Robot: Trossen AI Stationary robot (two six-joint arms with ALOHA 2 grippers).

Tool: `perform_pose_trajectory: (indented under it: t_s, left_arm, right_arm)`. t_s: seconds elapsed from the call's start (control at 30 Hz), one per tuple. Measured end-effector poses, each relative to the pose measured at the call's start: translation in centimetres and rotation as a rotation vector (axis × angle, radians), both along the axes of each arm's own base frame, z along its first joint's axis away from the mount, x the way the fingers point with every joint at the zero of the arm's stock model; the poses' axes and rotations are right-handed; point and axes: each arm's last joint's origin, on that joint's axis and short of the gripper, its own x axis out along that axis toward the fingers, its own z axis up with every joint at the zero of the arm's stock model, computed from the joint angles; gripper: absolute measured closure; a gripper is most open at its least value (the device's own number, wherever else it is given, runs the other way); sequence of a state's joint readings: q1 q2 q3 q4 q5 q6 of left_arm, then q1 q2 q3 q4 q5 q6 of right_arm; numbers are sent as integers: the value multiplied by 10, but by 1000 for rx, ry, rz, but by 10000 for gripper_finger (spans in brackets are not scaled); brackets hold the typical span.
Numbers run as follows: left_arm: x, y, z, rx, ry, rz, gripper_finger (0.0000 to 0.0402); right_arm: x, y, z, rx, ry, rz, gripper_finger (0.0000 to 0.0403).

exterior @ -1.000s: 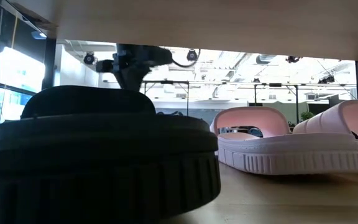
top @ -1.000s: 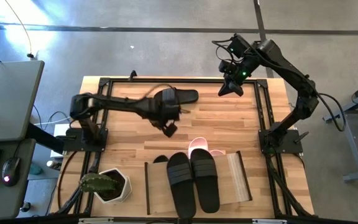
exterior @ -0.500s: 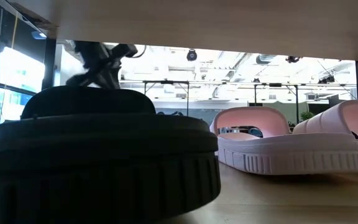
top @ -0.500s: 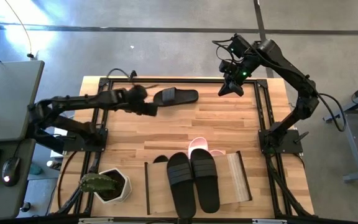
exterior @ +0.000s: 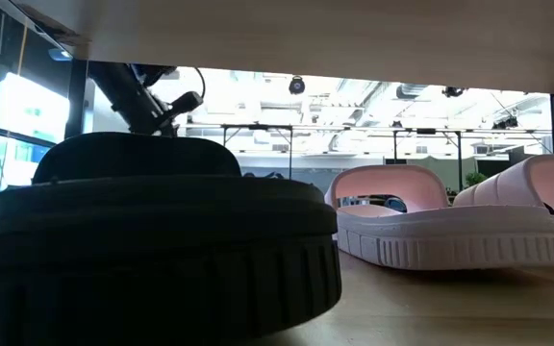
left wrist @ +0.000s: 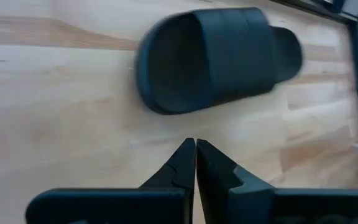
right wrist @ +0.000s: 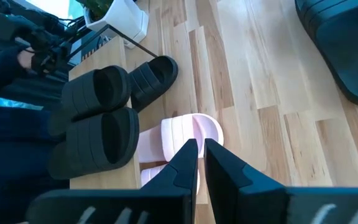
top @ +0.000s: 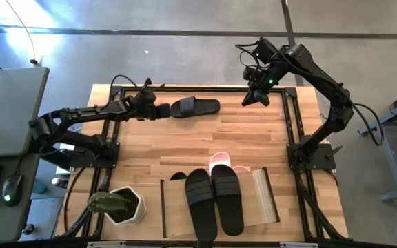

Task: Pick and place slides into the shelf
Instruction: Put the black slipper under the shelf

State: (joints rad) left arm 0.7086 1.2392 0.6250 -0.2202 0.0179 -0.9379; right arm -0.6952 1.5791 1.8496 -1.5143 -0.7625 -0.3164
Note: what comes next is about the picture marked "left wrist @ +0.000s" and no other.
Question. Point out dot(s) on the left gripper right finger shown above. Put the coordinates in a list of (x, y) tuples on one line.
[(291, 207)]

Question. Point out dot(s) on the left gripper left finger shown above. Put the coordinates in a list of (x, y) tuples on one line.
[(110, 205)]

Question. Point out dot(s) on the black rubber slide sandal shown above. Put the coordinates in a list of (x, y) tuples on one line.
[(228, 56)]

